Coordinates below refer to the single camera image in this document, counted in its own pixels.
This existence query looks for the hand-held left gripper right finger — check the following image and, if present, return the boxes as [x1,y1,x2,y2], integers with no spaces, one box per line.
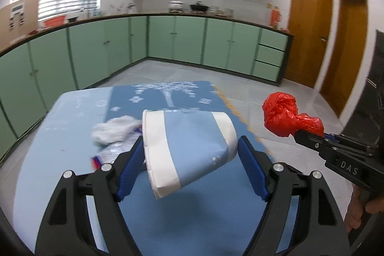
[237,135,351,256]

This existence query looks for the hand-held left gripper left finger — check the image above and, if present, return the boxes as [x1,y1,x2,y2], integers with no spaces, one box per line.
[35,136,145,256]

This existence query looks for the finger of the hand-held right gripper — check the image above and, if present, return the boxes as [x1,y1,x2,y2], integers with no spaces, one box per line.
[324,132,380,155]
[293,129,333,159]

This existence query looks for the red plastic bag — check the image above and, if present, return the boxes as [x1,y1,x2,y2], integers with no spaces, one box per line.
[262,92,325,138]

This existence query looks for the blue white paper cup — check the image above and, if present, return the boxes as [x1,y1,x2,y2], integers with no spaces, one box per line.
[141,109,237,200]

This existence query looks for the person's right hand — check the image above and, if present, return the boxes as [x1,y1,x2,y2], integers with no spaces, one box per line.
[344,184,384,233]

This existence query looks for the clear plastic bag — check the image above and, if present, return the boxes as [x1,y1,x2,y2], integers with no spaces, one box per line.
[99,133,141,163]

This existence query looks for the red blue snack packet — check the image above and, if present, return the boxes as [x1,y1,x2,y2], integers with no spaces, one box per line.
[91,154,104,170]

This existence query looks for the white crumpled tissue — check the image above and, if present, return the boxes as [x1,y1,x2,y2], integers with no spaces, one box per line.
[91,115,142,145]

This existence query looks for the wooden table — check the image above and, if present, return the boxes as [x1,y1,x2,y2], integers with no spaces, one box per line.
[0,80,300,256]

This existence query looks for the black glass cabinet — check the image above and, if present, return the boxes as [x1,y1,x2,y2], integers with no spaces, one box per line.
[339,30,384,149]

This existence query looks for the light blue tablecloth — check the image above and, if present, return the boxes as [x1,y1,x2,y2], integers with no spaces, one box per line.
[0,87,116,255]

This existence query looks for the blue tree-print table mat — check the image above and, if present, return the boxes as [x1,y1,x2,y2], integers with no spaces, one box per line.
[85,80,300,256]

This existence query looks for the closed wooden door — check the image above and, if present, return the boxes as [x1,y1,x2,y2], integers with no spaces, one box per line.
[283,0,334,89]

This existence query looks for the red thermos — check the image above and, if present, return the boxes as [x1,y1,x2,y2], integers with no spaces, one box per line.
[270,6,282,29]

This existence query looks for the green base cabinets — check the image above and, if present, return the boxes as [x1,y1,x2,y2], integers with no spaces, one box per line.
[0,14,293,159]

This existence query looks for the red basin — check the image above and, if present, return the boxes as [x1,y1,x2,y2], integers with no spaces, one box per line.
[42,15,67,29]

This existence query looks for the black wok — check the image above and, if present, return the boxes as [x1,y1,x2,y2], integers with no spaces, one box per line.
[189,2,209,12]

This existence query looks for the metal faucet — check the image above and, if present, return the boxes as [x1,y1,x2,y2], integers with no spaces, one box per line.
[81,0,92,18]

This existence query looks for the cardboard board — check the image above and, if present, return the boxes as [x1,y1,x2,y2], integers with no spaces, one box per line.
[0,0,40,49]

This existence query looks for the wooden door with frame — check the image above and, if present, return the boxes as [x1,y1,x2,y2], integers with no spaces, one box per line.
[318,0,369,119]

